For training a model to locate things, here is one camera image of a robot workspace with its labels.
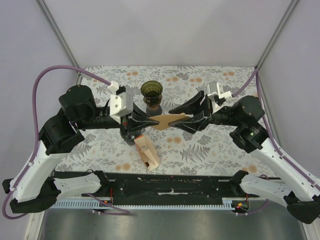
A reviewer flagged purple cable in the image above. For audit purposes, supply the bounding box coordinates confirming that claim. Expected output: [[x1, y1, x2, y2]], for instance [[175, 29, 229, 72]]
[[1, 64, 138, 221], [231, 67, 316, 216]]

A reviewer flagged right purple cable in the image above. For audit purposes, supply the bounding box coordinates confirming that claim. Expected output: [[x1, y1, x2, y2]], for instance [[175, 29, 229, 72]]
[[231, 67, 316, 216]]

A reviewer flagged floral table mat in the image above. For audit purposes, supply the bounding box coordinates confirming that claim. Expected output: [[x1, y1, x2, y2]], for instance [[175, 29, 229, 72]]
[[55, 66, 275, 177]]

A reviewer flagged left aluminium frame post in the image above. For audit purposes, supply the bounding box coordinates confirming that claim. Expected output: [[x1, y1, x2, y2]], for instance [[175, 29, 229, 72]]
[[34, 0, 83, 76]]

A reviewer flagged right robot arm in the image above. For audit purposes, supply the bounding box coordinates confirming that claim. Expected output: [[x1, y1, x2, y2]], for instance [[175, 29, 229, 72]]
[[169, 90, 320, 224]]

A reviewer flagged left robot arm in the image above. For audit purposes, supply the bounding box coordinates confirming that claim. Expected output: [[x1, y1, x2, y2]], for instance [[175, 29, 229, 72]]
[[2, 85, 158, 215]]

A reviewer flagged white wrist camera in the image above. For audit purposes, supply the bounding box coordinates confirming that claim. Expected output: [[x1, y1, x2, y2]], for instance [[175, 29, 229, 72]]
[[109, 86, 134, 124], [206, 81, 232, 113]]

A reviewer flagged white slotted cable duct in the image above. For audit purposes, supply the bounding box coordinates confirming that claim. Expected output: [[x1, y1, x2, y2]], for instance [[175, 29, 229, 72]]
[[50, 198, 240, 211]]

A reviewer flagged grey clear dripper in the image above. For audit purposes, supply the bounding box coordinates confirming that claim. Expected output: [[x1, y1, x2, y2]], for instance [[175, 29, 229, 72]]
[[120, 128, 145, 146]]

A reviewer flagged right aluminium frame post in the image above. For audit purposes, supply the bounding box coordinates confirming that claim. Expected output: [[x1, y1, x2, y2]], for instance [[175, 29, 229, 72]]
[[255, 0, 300, 69]]

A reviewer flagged red grey coffee server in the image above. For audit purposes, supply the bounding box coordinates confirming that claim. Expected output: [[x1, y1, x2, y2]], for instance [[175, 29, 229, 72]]
[[143, 96, 162, 117]]

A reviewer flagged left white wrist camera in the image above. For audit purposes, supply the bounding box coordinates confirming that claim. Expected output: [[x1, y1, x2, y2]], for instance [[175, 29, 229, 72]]
[[109, 86, 134, 124]]

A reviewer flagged olive green dripper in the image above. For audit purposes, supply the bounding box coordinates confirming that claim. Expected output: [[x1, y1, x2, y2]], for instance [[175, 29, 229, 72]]
[[140, 80, 163, 98]]

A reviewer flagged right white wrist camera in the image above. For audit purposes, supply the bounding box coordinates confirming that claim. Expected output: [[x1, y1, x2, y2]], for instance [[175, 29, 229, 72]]
[[206, 81, 232, 113]]

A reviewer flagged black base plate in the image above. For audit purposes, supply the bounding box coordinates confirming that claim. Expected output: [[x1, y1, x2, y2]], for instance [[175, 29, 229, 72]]
[[93, 173, 247, 205]]

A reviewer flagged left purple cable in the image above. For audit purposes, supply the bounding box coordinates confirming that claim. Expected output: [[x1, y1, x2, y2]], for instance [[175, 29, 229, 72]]
[[1, 64, 138, 221]]

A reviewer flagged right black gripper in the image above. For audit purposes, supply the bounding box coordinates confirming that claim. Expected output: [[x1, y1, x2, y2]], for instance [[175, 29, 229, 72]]
[[169, 89, 243, 134]]

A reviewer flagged brown paper coffee filter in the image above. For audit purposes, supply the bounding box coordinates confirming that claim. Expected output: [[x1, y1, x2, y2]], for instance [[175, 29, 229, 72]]
[[149, 113, 189, 131]]

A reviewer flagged aluminium frame post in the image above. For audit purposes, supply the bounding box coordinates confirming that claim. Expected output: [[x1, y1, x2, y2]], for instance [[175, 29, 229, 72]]
[[34, 0, 83, 76], [255, 0, 300, 69]]

